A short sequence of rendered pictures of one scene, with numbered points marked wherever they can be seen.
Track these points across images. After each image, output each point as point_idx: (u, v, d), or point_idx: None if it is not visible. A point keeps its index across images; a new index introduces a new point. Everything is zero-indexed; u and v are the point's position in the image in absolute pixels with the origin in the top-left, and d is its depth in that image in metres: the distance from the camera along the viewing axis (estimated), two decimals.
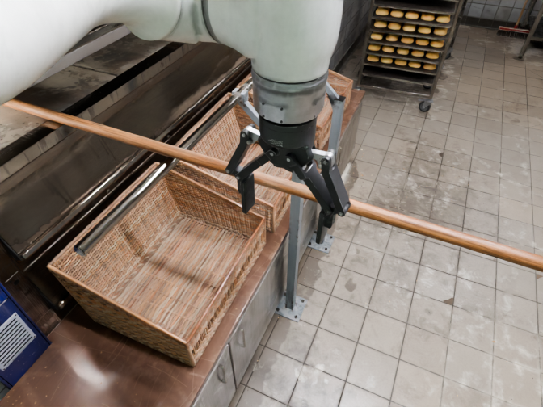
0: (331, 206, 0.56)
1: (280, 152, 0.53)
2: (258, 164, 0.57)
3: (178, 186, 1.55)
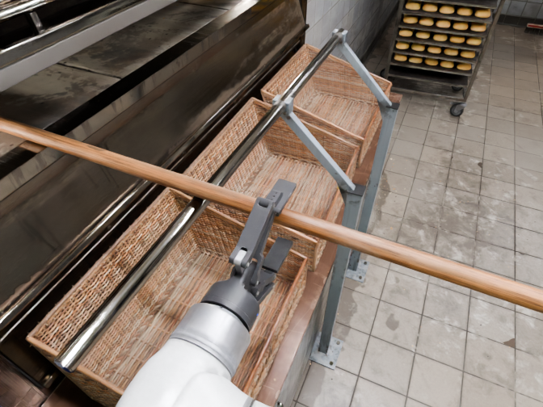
0: None
1: None
2: None
3: None
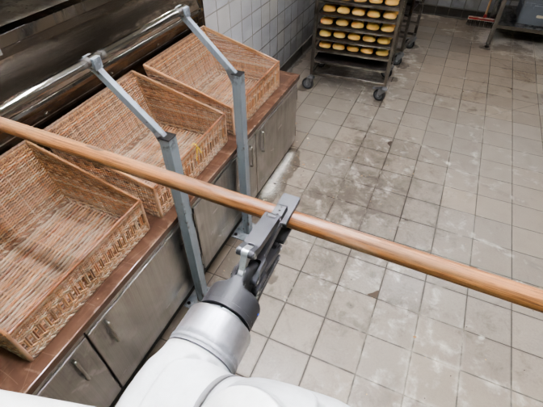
0: (269, 248, 0.63)
1: None
2: None
3: (52, 166, 1.42)
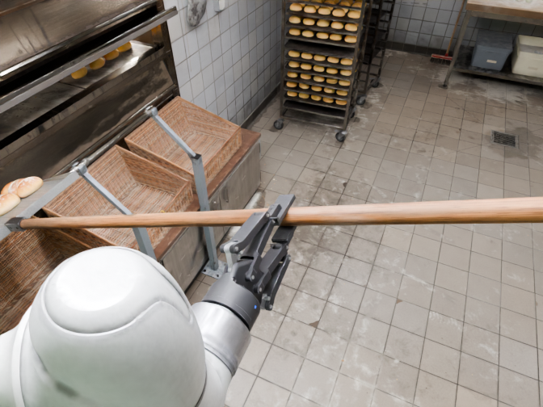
0: (276, 249, 0.62)
1: None
2: (246, 251, 0.57)
3: (51, 233, 1.85)
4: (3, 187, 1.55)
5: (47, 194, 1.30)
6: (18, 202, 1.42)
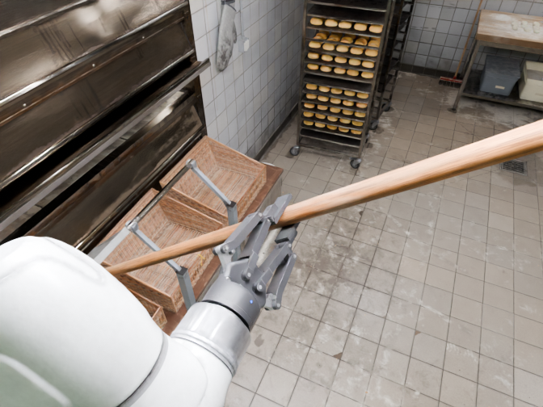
0: (280, 250, 0.62)
1: None
2: (246, 253, 0.58)
3: None
4: None
5: (103, 252, 1.42)
6: None
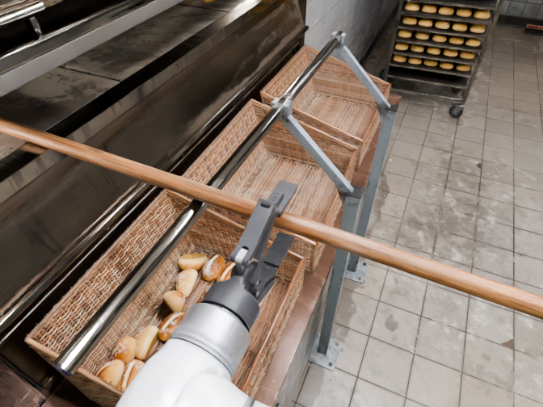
0: None
1: None
2: None
3: None
4: (224, 271, 1.23)
5: None
6: (167, 302, 1.14)
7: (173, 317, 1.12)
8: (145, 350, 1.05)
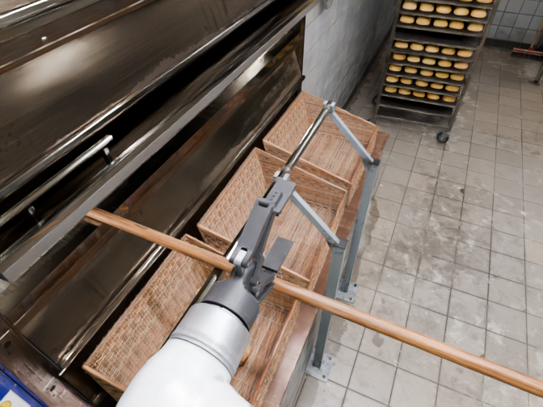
0: None
1: None
2: None
3: None
4: None
5: None
6: None
7: None
8: None
